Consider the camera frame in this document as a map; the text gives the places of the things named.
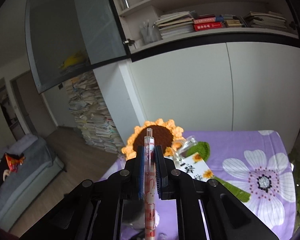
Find pink checked bunny pen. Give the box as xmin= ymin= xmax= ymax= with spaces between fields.
xmin=144 ymin=128 xmax=156 ymax=239

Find grey perforated pen holder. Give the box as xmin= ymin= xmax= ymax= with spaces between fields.
xmin=122 ymin=199 xmax=145 ymax=230

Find purple floral tablecloth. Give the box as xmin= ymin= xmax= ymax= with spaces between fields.
xmin=97 ymin=129 xmax=297 ymax=240

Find white sunflower greeting card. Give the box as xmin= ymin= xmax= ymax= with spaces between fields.
xmin=172 ymin=152 xmax=214 ymax=182

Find grey sofa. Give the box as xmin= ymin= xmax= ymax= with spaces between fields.
xmin=0 ymin=134 xmax=65 ymax=232

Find white ribbon bow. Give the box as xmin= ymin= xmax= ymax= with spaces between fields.
xmin=171 ymin=135 xmax=198 ymax=162

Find stack of papers and books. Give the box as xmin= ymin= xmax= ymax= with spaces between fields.
xmin=64 ymin=70 xmax=124 ymax=154

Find crocheted sunflower with green stem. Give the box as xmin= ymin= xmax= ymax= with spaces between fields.
xmin=121 ymin=119 xmax=251 ymax=203

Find white bookshelf cabinet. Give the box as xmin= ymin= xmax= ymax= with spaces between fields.
xmin=91 ymin=0 xmax=300 ymax=151

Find glass cabinet door left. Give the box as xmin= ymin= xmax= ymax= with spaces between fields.
xmin=25 ymin=0 xmax=130 ymax=93

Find red books on shelf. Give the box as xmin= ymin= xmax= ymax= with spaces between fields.
xmin=193 ymin=16 xmax=224 ymax=31

